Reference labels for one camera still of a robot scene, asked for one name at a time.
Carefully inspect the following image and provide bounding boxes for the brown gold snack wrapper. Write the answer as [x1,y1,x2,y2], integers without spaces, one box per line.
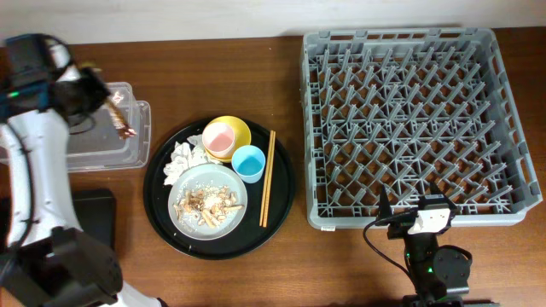
[104,96,137,140]

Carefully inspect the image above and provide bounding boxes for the white napkin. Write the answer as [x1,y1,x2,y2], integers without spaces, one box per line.
[163,135,221,186]

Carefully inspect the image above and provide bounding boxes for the pink cup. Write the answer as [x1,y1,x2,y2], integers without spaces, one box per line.
[201,122,235,159]

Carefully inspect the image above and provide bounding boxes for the light blue cup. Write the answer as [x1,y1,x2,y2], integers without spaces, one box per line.
[231,145,266,183]

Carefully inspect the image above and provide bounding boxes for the yellow bowl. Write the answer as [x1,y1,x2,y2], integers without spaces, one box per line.
[206,115,252,163]

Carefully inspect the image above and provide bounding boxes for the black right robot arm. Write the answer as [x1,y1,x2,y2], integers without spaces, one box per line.
[376,182,473,306]

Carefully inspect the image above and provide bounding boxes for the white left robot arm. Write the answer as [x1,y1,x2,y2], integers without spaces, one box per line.
[1,33,161,306]

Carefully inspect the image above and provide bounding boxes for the clear plastic waste bin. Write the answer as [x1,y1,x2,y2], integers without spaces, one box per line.
[0,81,152,173]

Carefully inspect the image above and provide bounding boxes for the grey plastic dishwasher rack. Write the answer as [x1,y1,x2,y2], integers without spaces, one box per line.
[300,28,543,230]

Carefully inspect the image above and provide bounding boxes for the white label sticker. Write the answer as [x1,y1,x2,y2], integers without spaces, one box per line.
[321,226,336,232]

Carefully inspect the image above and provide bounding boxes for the black rectangular bin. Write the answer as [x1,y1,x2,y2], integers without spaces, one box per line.
[73,188,116,249]

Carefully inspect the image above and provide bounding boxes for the left wooden chopstick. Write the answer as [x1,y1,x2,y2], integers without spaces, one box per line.
[259,130,275,227]

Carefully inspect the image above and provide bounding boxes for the wooden chopstick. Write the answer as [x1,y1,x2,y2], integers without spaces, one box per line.
[259,130,275,227]
[260,130,276,228]

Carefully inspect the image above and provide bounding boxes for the right wooden chopstick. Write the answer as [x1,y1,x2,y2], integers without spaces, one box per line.
[260,130,276,228]

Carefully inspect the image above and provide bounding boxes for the round black serving tray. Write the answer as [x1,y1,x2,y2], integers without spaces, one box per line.
[142,118,296,260]

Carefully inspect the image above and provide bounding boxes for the grey plate with food scraps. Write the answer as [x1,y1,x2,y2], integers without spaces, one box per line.
[167,164,248,240]

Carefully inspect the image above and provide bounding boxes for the food scraps on plate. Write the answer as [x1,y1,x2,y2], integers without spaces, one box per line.
[172,185,245,229]

